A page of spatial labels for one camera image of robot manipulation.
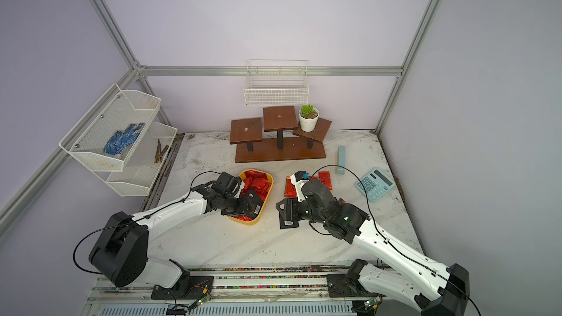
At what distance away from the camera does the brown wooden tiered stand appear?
97cm

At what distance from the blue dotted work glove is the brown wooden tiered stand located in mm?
371

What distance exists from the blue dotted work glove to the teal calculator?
942 millimetres

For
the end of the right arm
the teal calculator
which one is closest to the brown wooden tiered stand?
the teal calculator

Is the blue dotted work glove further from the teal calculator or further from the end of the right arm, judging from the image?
the teal calculator

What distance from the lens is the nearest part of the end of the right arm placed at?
500 millimetres

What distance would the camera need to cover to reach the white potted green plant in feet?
3.11

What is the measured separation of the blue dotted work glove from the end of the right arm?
0.67m
